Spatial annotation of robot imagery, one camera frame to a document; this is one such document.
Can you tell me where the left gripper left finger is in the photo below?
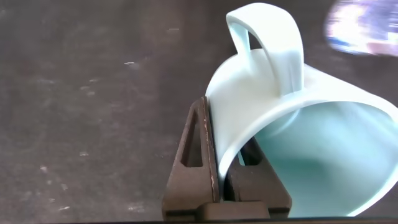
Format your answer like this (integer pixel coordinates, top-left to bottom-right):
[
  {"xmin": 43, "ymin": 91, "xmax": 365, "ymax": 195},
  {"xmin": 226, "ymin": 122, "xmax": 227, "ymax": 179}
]
[{"xmin": 162, "ymin": 96, "xmax": 221, "ymax": 218}]

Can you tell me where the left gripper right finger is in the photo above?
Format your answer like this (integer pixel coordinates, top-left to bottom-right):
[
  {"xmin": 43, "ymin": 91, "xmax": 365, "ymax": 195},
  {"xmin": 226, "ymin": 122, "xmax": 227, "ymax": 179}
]
[{"xmin": 223, "ymin": 136, "xmax": 292, "ymax": 218}]

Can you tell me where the teal plastic mug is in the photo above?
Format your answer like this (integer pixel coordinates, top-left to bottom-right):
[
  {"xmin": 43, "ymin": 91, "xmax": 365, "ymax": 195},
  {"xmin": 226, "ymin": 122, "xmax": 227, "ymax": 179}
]
[{"xmin": 205, "ymin": 2, "xmax": 398, "ymax": 218}]

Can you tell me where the small blue white bottle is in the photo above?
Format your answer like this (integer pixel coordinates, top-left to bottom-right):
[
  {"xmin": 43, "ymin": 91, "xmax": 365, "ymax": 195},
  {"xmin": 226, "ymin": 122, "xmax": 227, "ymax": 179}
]
[{"xmin": 323, "ymin": 0, "xmax": 398, "ymax": 57}]

